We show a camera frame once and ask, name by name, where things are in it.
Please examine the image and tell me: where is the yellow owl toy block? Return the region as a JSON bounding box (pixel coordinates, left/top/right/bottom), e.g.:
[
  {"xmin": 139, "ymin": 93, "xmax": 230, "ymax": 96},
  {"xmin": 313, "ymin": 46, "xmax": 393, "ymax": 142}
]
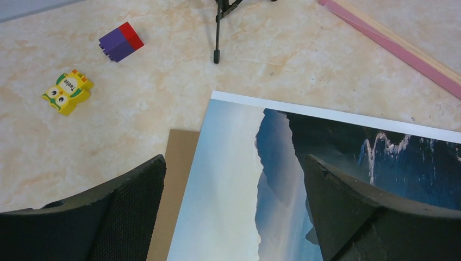
[{"xmin": 42, "ymin": 69, "xmax": 94, "ymax": 116}]

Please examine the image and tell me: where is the pink wooden picture frame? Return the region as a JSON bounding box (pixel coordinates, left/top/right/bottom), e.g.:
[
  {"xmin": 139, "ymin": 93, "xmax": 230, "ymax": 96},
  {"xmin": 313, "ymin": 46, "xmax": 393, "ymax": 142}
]
[{"xmin": 318, "ymin": 1, "xmax": 460, "ymax": 98}]

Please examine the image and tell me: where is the purple red toy block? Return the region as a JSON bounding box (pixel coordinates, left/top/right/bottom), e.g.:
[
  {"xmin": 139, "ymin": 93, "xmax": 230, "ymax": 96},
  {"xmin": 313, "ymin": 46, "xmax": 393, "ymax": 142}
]
[{"xmin": 98, "ymin": 22, "xmax": 144, "ymax": 63}]

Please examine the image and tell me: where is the brown cardboard backing board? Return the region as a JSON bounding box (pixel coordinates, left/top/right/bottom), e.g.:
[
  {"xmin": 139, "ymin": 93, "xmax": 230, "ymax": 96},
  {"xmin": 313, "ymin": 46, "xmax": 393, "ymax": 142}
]
[{"xmin": 147, "ymin": 129, "xmax": 200, "ymax": 261}]

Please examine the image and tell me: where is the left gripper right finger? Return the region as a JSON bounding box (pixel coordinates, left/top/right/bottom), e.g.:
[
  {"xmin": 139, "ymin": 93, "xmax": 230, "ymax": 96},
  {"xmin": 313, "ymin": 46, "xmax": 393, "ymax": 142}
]
[{"xmin": 304, "ymin": 155, "xmax": 460, "ymax": 260}]

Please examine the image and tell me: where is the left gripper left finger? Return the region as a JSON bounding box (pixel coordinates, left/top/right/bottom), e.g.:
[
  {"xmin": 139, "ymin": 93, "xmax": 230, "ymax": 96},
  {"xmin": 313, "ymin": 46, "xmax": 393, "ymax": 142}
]
[{"xmin": 1, "ymin": 155, "xmax": 166, "ymax": 260}]

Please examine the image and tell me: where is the blue landscape photo print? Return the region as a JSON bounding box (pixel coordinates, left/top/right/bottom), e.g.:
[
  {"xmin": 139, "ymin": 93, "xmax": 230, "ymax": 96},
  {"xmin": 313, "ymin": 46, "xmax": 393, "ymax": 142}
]
[{"xmin": 167, "ymin": 91, "xmax": 460, "ymax": 260}]

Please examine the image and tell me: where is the black microphone on tripod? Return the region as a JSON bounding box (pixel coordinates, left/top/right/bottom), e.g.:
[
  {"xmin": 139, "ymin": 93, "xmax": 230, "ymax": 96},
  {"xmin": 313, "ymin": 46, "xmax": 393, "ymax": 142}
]
[{"xmin": 212, "ymin": 1, "xmax": 286, "ymax": 69}]

